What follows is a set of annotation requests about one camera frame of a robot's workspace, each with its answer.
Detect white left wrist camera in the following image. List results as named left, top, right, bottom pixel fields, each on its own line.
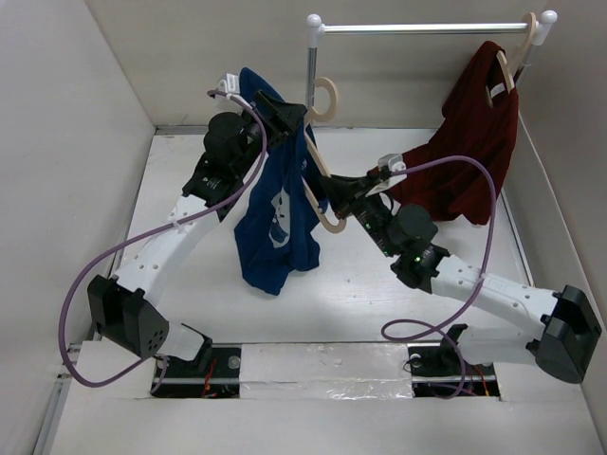
left=217, top=73, right=240, bottom=100

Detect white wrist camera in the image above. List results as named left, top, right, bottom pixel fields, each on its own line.
left=374, top=154, right=407, bottom=192
left=217, top=73, right=240, bottom=100

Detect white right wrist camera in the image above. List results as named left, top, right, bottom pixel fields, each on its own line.
left=374, top=154, right=407, bottom=192

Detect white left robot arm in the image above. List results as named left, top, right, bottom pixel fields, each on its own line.
left=87, top=90, right=306, bottom=376

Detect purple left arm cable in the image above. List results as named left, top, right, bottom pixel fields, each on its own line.
left=57, top=88, right=269, bottom=389

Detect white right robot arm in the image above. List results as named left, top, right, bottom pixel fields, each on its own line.
left=320, top=174, right=602, bottom=384

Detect wooden hanger with shirt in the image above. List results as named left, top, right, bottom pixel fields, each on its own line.
left=495, top=12, right=538, bottom=93

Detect white clothes rack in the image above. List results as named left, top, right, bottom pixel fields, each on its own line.
left=305, top=9, right=558, bottom=123

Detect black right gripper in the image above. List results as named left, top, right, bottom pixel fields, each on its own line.
left=318, top=172, right=398, bottom=258

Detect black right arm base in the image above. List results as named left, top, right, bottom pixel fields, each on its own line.
left=402, top=339, right=501, bottom=398

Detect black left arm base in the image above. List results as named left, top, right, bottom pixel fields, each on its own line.
left=151, top=344, right=242, bottom=399

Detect dark red t-shirt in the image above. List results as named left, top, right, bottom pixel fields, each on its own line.
left=388, top=41, right=519, bottom=225

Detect blue printed t-shirt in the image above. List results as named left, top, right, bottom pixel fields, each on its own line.
left=232, top=65, right=331, bottom=298

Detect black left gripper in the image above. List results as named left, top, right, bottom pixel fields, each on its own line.
left=235, top=93, right=305, bottom=179

